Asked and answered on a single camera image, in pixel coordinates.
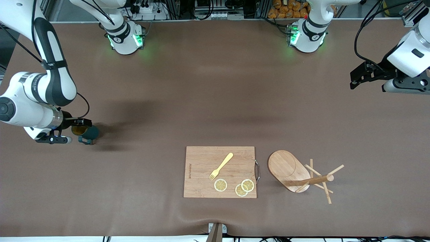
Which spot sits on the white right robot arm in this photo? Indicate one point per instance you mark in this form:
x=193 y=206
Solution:
x=27 y=111

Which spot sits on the teal cup with yellow inside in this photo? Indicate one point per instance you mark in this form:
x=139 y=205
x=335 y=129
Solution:
x=92 y=132

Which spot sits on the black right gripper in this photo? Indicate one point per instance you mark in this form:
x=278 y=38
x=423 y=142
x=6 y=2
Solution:
x=67 y=123

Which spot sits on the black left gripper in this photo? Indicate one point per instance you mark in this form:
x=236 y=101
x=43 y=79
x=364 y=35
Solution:
x=382 y=69

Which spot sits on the bamboo cutting board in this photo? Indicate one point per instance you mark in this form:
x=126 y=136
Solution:
x=201 y=168

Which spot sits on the white multi-socket strip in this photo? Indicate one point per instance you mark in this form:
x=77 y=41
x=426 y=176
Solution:
x=218 y=15

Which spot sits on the aluminium frame profile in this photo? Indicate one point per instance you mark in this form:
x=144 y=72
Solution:
x=411 y=15

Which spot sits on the lemon slice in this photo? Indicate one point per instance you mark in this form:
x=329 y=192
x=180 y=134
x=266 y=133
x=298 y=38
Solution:
x=239 y=191
x=248 y=185
x=220 y=185

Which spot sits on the metal bracket with post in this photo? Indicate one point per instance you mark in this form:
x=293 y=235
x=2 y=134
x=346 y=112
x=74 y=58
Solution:
x=216 y=232

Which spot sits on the orange packaged goods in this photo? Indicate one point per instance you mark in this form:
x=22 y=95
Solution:
x=289 y=8

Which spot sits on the wooden cup rack with pegs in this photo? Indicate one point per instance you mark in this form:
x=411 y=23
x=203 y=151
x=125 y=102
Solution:
x=285 y=166

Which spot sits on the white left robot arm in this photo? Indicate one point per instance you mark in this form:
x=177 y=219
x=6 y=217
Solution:
x=307 y=40

